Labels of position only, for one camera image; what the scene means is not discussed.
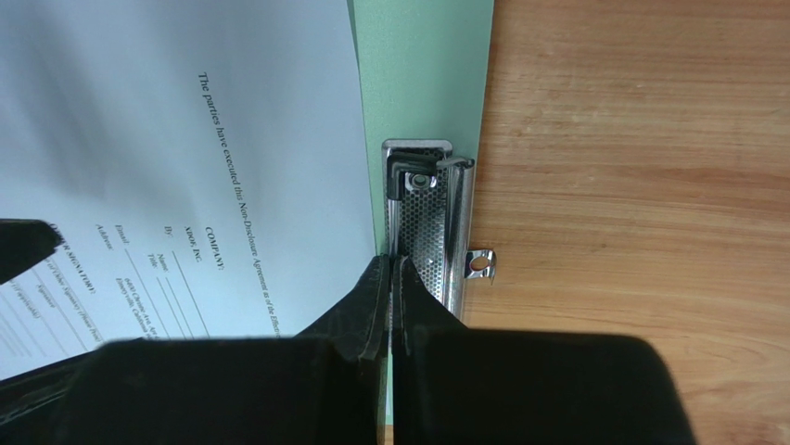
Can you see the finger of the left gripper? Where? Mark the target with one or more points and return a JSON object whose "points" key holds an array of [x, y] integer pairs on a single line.
{"points": [[24, 243]]}

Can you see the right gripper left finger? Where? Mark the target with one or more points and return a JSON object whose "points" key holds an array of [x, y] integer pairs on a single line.
{"points": [[325, 385]]}

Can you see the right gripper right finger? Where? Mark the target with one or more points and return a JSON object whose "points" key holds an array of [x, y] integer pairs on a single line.
{"points": [[454, 384]]}

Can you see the signature page paper sheet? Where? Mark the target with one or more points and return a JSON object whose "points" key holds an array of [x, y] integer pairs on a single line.
{"points": [[203, 161]]}

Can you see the green clipboard folder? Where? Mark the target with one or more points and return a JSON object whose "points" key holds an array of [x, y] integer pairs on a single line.
{"points": [[423, 69]]}

